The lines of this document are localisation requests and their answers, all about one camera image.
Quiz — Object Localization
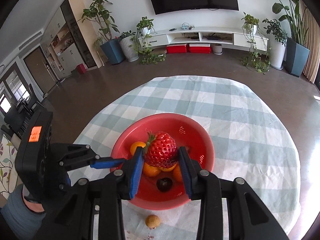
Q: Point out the big red strawberry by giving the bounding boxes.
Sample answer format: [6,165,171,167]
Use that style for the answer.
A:
[143,131,178,168]

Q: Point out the dark purple plum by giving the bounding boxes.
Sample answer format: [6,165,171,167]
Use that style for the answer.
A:
[156,177,173,192]

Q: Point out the brown longan fruit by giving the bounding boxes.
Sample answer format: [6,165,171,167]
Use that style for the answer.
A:
[145,215,161,229]

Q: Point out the red plastic colander bowl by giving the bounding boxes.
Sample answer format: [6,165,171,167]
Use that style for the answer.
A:
[111,113,215,210]

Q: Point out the small orange fruit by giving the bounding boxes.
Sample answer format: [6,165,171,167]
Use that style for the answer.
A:
[143,163,161,177]

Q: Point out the person's left hand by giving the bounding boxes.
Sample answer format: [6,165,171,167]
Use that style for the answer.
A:
[22,185,45,213]

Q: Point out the orange fruit in bowl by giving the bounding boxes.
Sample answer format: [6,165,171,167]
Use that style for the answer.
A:
[130,141,147,156]
[172,164,183,183]

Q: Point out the orange fruit far in bowl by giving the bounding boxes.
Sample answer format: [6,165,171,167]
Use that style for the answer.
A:
[172,164,183,183]

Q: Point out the checkered green white tablecloth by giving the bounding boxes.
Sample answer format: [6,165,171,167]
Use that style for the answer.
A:
[75,76,300,233]

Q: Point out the brown entrance door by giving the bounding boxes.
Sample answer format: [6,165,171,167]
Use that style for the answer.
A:
[23,47,57,94]

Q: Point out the small red stool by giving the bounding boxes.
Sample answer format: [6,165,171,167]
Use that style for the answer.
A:
[76,63,87,75]

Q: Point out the tall plant blue pot left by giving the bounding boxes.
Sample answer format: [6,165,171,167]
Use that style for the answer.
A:
[81,0,125,65]

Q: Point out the tall plant blue pot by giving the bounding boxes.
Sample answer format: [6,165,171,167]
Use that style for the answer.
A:
[272,0,310,77]
[81,0,125,65]

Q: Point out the plant in white ribbed pot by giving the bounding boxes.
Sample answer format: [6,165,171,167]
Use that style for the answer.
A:
[119,30,139,62]

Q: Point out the wooden shelf cabinet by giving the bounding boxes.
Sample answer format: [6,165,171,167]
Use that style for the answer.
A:
[41,0,104,79]

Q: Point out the left red storage box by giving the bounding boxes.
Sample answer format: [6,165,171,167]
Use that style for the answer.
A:
[166,43,189,54]

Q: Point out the red storage box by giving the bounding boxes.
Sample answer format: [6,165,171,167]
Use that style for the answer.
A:
[189,43,212,54]
[166,43,189,54]

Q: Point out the trailing plant on console left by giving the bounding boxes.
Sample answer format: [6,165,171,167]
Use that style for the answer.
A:
[132,16,166,64]

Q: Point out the trailing plant on console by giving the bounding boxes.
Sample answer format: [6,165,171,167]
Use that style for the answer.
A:
[241,12,271,74]
[132,16,166,64]

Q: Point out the right red storage box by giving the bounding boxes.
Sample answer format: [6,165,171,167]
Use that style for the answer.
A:
[189,43,212,54]

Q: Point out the small grey pot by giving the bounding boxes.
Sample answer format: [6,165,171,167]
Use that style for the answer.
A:
[212,43,223,55]

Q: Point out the white tv console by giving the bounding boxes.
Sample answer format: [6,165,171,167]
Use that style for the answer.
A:
[150,27,268,53]

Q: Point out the trailing plant on console right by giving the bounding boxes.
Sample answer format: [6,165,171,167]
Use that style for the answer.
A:
[241,12,271,74]

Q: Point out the plant in white tall pot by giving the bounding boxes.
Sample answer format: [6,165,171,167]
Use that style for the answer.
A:
[263,18,287,70]

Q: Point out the beige curtain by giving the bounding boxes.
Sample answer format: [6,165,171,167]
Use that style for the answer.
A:
[299,0,319,83]

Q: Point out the tall plant blue pot right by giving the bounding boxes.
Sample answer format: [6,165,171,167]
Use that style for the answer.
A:
[272,0,310,77]

